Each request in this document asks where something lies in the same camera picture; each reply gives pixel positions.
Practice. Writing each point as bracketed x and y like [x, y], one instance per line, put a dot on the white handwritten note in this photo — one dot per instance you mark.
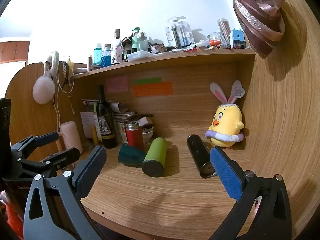
[87, 123]

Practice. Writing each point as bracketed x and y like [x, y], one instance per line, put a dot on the wooden cabinet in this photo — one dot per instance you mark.
[13, 51]

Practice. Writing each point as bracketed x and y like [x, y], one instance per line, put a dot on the stack of papers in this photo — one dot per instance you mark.
[122, 112]

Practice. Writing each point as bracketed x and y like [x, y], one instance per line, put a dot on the red thermos bottle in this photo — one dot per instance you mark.
[134, 138]

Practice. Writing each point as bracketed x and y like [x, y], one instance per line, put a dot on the green sticky note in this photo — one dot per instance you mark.
[147, 80]

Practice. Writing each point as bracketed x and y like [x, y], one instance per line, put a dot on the orange sticky note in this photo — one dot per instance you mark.
[152, 89]

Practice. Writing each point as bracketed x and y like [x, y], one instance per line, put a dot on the pink sticky note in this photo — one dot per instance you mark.
[117, 84]

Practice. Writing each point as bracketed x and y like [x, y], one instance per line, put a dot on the corked glass bottle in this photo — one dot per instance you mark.
[117, 50]

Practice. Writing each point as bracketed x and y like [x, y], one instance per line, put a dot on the clear jar with sticks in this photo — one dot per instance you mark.
[224, 32]

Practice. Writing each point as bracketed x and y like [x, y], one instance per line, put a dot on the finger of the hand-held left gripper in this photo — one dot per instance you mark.
[47, 138]
[67, 155]

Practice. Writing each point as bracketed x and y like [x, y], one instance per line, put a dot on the white plastic box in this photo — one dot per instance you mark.
[140, 55]

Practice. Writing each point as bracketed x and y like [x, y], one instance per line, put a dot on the blue bead bottle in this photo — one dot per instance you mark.
[106, 57]

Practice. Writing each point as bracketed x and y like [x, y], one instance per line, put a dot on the round clear container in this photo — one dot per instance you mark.
[213, 36]

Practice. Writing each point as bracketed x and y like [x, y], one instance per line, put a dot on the green cup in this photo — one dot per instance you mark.
[156, 153]

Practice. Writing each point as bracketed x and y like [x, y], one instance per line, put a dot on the red cloth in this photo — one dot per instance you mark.
[13, 217]

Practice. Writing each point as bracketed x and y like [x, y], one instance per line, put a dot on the dark wine bottle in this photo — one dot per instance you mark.
[105, 120]

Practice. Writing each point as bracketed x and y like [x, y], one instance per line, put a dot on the colourful carton box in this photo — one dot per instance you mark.
[121, 131]

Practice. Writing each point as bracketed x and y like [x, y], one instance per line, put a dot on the brown cylinder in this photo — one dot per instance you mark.
[90, 63]

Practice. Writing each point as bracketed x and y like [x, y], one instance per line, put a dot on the teal cup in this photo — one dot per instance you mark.
[130, 155]

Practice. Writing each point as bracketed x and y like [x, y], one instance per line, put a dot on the green pump bottle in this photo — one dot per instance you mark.
[135, 41]

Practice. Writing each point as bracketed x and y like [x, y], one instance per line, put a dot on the blue pencil sharpener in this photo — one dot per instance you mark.
[238, 38]

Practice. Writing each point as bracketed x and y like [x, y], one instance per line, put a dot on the yellow tube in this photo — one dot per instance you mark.
[94, 135]

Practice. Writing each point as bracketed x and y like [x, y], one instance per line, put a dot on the teal liquid bottle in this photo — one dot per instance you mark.
[97, 56]

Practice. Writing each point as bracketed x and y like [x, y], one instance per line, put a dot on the wooden desk hutch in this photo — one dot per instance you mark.
[200, 102]

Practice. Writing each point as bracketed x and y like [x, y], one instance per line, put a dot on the clear pump bottle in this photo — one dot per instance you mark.
[170, 35]
[186, 33]

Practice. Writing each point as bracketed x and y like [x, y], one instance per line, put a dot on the pink cylinder cup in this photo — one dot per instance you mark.
[70, 135]

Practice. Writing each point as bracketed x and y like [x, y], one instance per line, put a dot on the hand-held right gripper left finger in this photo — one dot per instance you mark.
[90, 170]

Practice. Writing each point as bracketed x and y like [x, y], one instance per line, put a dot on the black cup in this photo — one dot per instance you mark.
[198, 152]

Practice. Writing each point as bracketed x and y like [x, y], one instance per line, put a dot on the small white box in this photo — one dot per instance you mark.
[145, 121]

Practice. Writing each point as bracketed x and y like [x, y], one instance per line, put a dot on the brown pink scarf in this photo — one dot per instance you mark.
[257, 20]

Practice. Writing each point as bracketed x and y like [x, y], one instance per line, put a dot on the lace headband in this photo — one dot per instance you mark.
[65, 72]

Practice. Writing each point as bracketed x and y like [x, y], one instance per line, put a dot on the metal bowl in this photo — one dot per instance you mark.
[148, 133]

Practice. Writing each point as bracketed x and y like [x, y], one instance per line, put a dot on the white fluffy earmuffs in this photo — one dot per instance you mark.
[43, 90]

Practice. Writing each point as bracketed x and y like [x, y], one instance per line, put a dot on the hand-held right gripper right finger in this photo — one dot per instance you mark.
[226, 175]

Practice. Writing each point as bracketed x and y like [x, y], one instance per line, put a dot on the orange white tube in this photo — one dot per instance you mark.
[215, 42]

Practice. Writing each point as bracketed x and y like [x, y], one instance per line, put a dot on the yellow chick plush toy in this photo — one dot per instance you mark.
[227, 123]

